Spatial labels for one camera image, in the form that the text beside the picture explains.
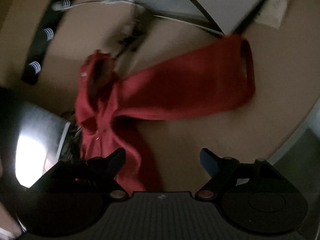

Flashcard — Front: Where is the red fleece jacket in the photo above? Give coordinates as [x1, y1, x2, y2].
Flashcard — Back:
[75, 35, 255, 193]

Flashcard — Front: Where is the black power strip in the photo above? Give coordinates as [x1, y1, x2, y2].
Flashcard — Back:
[21, 0, 74, 85]

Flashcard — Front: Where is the white charging cable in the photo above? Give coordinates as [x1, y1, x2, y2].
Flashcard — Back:
[51, 0, 141, 12]

